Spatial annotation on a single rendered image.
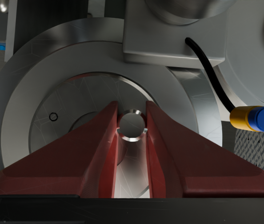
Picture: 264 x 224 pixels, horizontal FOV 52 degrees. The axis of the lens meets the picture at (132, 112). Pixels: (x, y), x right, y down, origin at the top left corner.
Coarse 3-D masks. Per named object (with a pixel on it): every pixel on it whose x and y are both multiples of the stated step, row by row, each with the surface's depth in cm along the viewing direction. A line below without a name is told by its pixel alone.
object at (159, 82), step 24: (72, 48) 15; (96, 48) 15; (120, 48) 15; (48, 72) 15; (72, 72) 15; (120, 72) 15; (144, 72) 15; (168, 72) 15; (24, 96) 15; (168, 96) 15; (24, 120) 15; (192, 120) 15; (0, 144) 15; (24, 144) 15
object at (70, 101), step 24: (96, 72) 15; (48, 96) 14; (72, 96) 14; (96, 96) 14; (120, 96) 14; (144, 96) 14; (48, 120) 14; (72, 120) 14; (120, 144) 15; (144, 144) 14; (120, 168) 14; (144, 168) 14; (120, 192) 14; (144, 192) 15
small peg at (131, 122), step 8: (128, 112) 12; (136, 112) 12; (120, 120) 12; (128, 120) 12; (136, 120) 12; (144, 120) 12; (120, 128) 12; (128, 128) 12; (136, 128) 12; (144, 128) 12; (120, 136) 12; (128, 136) 12; (136, 136) 12
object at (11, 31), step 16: (16, 0) 17; (32, 0) 19; (48, 0) 23; (64, 0) 27; (80, 0) 35; (16, 16) 17; (32, 16) 19; (48, 16) 23; (64, 16) 28; (80, 16) 36; (16, 32) 17; (32, 32) 20; (16, 48) 17
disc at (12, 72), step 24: (72, 24) 16; (96, 24) 16; (120, 24) 16; (24, 48) 16; (48, 48) 16; (0, 72) 16; (24, 72) 16; (192, 72) 16; (0, 96) 16; (192, 96) 16; (0, 120) 16; (216, 120) 16; (0, 168) 16
